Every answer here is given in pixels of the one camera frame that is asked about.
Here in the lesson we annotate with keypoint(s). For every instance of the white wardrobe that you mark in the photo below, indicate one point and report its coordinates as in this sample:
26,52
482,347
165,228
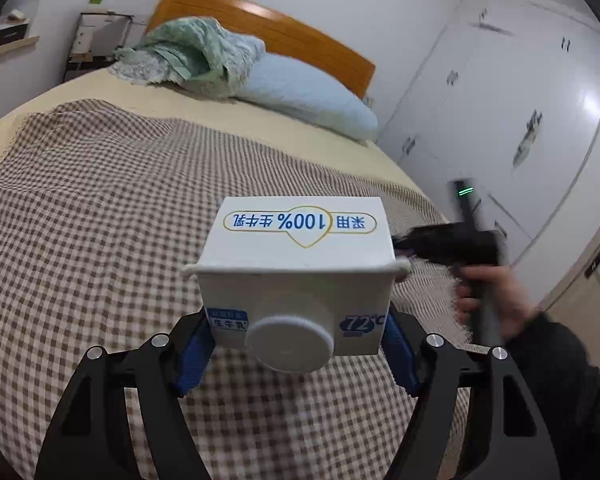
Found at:
505,60

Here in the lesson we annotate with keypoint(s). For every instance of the hanging grey white charm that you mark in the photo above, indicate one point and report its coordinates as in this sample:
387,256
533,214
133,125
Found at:
526,137

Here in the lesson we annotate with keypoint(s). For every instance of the brown checkered blanket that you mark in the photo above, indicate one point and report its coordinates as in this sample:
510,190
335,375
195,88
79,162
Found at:
105,210

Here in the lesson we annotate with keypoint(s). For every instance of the light blue pillow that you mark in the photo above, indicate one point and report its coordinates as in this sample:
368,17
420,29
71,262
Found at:
310,95

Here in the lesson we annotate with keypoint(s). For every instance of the black bedside rack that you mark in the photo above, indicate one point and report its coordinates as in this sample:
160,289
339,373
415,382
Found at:
75,67

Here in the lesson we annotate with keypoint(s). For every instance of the beige door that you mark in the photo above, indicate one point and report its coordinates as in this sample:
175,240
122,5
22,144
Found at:
590,220

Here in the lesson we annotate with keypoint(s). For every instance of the person's right forearm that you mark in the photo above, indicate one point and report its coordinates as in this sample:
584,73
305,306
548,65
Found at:
570,390

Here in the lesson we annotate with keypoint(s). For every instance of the person's right hand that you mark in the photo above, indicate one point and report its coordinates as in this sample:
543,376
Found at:
510,300

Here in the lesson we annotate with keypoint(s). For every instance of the white appliance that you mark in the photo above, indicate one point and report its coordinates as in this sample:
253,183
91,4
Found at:
84,39

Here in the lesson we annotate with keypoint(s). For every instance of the green floral quilt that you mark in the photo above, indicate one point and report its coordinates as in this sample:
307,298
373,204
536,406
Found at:
190,55

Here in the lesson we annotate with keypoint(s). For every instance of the wooden headboard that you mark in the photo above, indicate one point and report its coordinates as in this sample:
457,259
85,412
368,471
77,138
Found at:
280,35

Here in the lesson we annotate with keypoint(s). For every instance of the black box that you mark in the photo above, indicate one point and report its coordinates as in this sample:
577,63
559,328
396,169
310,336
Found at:
7,34

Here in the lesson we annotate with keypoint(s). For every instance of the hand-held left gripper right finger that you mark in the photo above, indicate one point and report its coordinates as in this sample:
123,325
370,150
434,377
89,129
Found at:
400,355

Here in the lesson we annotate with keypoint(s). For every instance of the wooden bed, yellow sheet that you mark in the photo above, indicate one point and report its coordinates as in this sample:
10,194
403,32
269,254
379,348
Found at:
130,97

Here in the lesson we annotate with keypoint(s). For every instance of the white milk carton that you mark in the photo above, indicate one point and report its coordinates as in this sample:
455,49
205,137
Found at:
300,260

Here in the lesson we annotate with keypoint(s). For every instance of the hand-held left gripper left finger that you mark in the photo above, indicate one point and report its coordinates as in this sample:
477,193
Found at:
195,355

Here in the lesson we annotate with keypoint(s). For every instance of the white wall socket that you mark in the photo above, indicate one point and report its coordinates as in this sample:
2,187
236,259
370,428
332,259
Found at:
370,101

